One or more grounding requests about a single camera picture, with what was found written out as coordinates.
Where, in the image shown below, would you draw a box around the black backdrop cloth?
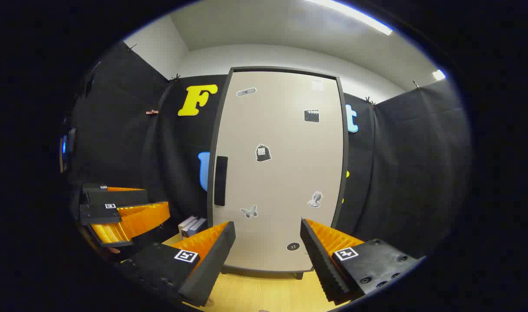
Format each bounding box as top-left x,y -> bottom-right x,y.
60,41 -> 473,260

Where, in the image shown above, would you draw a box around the beige spine book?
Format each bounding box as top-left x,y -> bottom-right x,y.
178,215 -> 197,237

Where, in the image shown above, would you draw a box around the beige cabinet door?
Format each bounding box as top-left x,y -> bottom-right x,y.
211,70 -> 346,273

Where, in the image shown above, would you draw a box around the dark grey cabinet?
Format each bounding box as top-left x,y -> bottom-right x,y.
206,66 -> 350,280

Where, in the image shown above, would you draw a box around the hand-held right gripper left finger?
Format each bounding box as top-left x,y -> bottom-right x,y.
119,221 -> 237,307

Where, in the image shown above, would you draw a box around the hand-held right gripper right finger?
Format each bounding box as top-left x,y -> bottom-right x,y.
300,218 -> 426,304

